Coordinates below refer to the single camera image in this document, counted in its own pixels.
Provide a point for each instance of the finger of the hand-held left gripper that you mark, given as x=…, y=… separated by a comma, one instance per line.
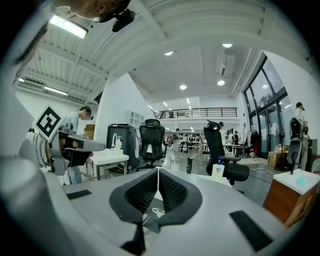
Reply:
x=93, y=145

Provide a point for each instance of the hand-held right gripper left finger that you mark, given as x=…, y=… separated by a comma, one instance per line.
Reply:
x=100, y=212

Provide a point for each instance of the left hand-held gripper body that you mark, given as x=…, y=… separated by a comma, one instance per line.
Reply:
x=58, y=160

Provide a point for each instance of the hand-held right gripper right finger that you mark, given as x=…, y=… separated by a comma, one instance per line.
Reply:
x=212, y=200

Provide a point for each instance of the translucent yellow cup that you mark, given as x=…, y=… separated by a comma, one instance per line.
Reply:
x=175, y=166

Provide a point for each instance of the person's left hand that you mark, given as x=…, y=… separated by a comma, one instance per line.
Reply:
x=63, y=142

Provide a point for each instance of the cardboard box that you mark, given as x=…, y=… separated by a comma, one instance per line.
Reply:
x=275, y=157
x=89, y=132

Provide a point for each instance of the white sink table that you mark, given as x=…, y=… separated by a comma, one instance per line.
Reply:
x=110, y=158

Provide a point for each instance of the clear bottle with pump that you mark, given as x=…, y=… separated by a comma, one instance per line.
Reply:
x=118, y=147

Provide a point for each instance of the white bottle with blue pump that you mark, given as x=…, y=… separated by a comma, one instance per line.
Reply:
x=217, y=171

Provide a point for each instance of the white cabinet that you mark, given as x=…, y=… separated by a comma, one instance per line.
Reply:
x=133, y=117

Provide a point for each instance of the long strip ceiling light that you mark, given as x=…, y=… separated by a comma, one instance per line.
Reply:
x=55, y=90

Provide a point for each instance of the clothes rack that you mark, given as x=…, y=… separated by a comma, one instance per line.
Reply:
x=253, y=141

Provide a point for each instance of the brown wooden cabinet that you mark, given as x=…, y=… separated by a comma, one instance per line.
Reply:
x=285, y=202

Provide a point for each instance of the small white basin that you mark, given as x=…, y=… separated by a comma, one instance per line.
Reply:
x=292, y=181

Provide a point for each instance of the black balcony railing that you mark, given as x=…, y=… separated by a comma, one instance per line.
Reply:
x=197, y=112

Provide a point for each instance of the teal round object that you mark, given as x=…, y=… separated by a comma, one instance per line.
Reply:
x=301, y=180

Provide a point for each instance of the grey black office chair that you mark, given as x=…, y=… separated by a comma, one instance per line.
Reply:
x=295, y=145

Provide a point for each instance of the round ceiling light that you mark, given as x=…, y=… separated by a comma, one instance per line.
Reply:
x=168, y=53
x=183, y=87
x=227, y=45
x=221, y=82

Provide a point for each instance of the black framed glass doors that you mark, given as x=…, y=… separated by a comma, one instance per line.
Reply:
x=267, y=105

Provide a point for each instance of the rectangular ceiling light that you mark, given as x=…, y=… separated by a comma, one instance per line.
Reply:
x=67, y=25

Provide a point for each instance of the white air conditioner unit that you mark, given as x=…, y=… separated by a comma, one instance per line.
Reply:
x=225, y=64

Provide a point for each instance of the person's head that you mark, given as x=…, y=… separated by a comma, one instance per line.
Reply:
x=85, y=7

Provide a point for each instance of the black head camera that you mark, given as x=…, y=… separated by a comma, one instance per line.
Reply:
x=122, y=21

